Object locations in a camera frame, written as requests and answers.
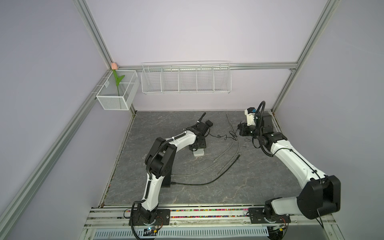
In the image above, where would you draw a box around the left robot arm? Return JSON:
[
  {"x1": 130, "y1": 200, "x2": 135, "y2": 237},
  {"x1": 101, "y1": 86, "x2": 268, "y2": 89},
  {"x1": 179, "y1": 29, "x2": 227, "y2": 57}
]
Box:
[{"x1": 129, "y1": 113, "x2": 213, "y2": 226}]

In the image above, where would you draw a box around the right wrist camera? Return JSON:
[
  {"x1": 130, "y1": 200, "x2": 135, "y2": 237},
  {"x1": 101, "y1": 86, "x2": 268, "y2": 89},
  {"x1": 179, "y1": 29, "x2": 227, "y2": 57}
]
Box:
[{"x1": 245, "y1": 107, "x2": 256, "y2": 126}]

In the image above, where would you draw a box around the black cube power adapter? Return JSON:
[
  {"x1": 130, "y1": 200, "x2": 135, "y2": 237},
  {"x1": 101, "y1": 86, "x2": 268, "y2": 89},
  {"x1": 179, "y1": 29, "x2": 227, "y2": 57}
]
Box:
[{"x1": 206, "y1": 120, "x2": 213, "y2": 128}]

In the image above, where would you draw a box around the white wire shelf basket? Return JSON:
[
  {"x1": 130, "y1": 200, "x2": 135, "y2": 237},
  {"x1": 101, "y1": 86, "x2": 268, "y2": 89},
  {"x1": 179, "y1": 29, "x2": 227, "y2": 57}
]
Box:
[{"x1": 141, "y1": 61, "x2": 232, "y2": 94}]

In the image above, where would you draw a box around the black network switch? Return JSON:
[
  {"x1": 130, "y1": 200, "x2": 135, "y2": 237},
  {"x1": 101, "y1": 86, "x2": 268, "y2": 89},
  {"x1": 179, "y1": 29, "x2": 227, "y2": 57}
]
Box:
[{"x1": 161, "y1": 172, "x2": 172, "y2": 188}]

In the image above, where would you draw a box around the black ethernet cable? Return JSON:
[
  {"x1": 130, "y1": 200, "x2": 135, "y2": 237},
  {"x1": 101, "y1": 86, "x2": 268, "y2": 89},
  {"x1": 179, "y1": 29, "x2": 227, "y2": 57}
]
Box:
[{"x1": 170, "y1": 153, "x2": 241, "y2": 187}]

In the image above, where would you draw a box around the artificial tulip flower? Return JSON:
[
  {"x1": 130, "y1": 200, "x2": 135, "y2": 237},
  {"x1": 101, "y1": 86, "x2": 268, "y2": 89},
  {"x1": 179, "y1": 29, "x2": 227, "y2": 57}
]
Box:
[{"x1": 111, "y1": 63, "x2": 125, "y2": 96}]

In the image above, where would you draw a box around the grey ethernet cable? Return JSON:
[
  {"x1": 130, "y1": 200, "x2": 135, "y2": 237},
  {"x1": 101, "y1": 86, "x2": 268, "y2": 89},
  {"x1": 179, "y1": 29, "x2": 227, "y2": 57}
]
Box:
[
  {"x1": 209, "y1": 113, "x2": 241, "y2": 164},
  {"x1": 173, "y1": 155, "x2": 238, "y2": 177}
]

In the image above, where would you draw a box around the white mesh corner basket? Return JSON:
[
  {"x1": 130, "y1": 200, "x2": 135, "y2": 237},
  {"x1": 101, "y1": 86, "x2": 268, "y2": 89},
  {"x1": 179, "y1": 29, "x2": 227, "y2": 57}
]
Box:
[{"x1": 96, "y1": 70, "x2": 140, "y2": 111}]

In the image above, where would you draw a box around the white router box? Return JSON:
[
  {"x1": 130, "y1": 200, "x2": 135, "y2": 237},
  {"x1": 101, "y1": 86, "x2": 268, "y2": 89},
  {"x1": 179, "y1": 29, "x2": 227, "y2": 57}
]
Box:
[{"x1": 193, "y1": 149, "x2": 205, "y2": 158}]

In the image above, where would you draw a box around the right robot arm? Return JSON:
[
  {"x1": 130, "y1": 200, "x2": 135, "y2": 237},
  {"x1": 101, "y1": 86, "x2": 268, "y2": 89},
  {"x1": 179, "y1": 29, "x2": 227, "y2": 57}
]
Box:
[{"x1": 238, "y1": 101, "x2": 341, "y2": 225}]

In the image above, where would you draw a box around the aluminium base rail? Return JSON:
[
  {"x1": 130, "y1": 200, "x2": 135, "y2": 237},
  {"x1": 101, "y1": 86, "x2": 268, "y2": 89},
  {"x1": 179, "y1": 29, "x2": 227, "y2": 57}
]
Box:
[{"x1": 83, "y1": 205, "x2": 337, "y2": 229}]

